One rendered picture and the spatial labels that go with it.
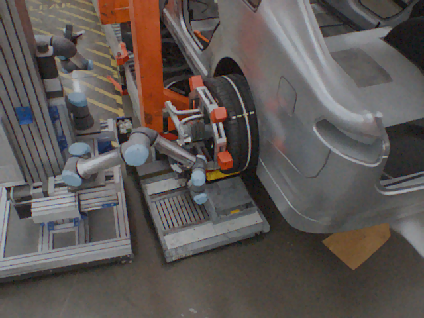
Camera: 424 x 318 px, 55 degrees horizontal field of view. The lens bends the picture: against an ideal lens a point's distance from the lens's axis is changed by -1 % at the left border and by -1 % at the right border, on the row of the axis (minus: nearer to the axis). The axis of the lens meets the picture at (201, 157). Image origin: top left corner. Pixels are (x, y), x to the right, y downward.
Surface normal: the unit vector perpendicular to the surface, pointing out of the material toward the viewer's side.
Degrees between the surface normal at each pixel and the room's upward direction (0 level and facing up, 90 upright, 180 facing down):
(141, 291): 0
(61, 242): 0
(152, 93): 90
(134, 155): 87
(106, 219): 0
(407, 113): 19
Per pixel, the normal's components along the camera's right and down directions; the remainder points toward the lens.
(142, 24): 0.34, 0.66
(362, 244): 0.00, -0.70
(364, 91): 0.15, -0.41
